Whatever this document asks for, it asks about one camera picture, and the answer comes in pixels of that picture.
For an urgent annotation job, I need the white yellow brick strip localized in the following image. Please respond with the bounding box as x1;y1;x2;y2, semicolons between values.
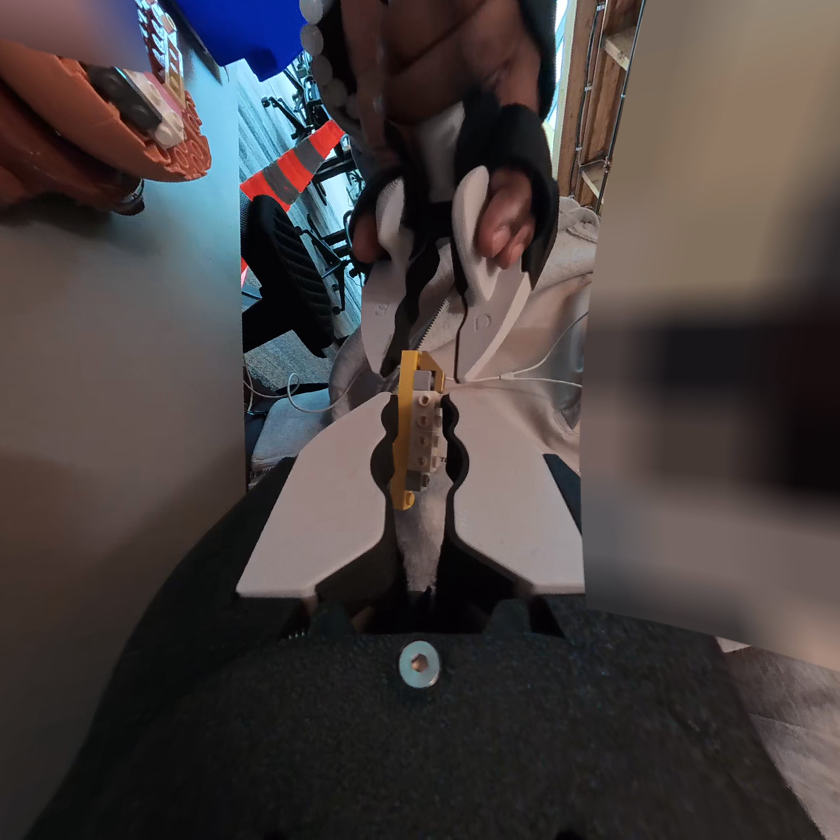
390;350;450;513

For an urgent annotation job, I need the person's right hand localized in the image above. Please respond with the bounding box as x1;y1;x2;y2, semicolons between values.
315;0;559;270

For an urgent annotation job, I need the blue plastic bin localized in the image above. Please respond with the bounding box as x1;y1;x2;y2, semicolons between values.
164;0;309;82

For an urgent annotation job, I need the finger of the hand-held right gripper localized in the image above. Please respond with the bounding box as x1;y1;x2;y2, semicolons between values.
447;168;534;384
361;243;441;379

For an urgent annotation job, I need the black mesh chair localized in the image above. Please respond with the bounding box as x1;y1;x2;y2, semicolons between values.
243;195;345;358

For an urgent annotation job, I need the white bead bracelet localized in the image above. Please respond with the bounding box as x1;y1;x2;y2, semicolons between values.
300;0;362;145

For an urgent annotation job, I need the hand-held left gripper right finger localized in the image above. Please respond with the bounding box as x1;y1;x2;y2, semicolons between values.
447;388;585;598

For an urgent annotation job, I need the wooden shelf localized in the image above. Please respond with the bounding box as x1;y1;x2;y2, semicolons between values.
558;0;644;211

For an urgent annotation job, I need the brick pot model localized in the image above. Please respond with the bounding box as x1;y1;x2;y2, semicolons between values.
0;0;214;215

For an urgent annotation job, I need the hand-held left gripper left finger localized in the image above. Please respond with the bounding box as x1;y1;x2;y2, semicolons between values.
237;392;399;602

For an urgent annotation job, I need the white earphone cable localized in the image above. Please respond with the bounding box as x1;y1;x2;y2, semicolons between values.
243;309;592;414

